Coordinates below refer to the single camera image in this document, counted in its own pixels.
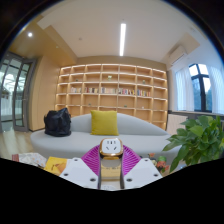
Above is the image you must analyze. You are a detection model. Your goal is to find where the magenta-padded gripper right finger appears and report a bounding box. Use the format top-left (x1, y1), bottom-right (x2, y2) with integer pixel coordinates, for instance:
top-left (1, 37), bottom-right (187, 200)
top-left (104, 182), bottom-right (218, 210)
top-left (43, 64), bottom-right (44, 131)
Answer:
top-left (120, 144), bottom-right (164, 190)

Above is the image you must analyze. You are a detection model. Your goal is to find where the black bag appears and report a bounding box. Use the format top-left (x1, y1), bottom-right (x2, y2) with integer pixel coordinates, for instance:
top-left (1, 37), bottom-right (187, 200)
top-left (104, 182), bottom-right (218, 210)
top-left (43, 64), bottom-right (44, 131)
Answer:
top-left (43, 107), bottom-right (73, 138)

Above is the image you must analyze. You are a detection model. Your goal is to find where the long ceiling light strip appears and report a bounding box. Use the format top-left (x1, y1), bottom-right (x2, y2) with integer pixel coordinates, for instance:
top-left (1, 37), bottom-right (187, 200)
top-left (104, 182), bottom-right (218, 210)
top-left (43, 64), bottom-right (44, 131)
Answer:
top-left (119, 22), bottom-right (128, 57)

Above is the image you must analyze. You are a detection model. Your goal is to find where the patterned white magazine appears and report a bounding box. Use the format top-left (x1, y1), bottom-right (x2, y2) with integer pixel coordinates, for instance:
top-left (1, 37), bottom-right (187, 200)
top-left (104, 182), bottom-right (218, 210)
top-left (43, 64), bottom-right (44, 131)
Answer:
top-left (11, 152), bottom-right (48, 169)

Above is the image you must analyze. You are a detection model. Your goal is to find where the yellow cushion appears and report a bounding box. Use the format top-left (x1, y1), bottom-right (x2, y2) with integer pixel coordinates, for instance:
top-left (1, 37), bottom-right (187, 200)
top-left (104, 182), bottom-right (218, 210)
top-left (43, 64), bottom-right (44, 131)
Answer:
top-left (90, 109), bottom-right (120, 137)

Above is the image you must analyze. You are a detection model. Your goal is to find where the dark-framed window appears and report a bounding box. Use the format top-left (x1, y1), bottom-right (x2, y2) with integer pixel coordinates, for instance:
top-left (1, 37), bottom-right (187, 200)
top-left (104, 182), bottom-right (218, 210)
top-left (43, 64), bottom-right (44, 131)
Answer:
top-left (188, 63), bottom-right (214, 113)

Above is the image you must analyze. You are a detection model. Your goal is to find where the wooden wall shelf unit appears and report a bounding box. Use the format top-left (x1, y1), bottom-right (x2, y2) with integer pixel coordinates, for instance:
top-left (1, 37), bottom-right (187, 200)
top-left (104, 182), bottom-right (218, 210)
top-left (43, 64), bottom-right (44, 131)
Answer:
top-left (54, 63), bottom-right (169, 131)

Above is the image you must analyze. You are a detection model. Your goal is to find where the grey-framed glass door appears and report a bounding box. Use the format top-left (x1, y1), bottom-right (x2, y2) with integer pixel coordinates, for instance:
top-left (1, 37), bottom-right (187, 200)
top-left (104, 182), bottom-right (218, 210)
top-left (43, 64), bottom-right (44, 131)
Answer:
top-left (0, 51), bottom-right (37, 133)

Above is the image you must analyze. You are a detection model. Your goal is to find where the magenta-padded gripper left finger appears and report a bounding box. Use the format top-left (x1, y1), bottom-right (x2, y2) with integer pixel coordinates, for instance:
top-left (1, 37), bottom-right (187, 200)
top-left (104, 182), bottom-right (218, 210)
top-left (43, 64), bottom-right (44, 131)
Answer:
top-left (58, 144), bottom-right (102, 190)

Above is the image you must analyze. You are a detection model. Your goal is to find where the sheer white curtain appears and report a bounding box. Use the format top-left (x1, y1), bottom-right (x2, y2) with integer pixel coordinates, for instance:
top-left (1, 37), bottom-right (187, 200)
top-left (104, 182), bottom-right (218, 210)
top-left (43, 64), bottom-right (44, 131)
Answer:
top-left (209, 64), bottom-right (224, 114)
top-left (174, 66), bottom-right (196, 112)

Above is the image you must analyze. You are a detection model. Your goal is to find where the white gold-rimmed charger block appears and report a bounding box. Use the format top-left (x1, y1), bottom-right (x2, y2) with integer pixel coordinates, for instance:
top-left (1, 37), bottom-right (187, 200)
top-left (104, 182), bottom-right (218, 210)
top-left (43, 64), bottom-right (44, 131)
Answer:
top-left (98, 137), bottom-right (125, 184)

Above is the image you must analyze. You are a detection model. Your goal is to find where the yellow book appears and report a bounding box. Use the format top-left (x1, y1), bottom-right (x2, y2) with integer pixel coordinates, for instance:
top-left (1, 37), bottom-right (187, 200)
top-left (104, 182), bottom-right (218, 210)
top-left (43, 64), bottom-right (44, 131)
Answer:
top-left (43, 156), bottom-right (69, 177)

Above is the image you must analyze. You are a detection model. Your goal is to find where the white wall air conditioner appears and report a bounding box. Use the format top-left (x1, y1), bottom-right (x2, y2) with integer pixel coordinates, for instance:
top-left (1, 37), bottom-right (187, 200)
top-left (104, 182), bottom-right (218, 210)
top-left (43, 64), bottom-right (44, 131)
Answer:
top-left (168, 44), bottom-right (189, 66)

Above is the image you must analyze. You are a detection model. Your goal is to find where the grey curved sofa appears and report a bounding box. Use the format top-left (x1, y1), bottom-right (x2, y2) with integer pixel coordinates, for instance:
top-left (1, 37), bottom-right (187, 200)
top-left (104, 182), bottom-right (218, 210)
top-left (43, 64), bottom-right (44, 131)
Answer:
top-left (30, 112), bottom-right (183, 161)

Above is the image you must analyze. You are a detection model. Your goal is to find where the green potted plant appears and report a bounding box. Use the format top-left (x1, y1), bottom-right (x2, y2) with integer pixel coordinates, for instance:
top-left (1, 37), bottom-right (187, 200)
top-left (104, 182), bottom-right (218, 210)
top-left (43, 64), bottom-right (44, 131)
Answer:
top-left (162, 114), bottom-right (224, 174)

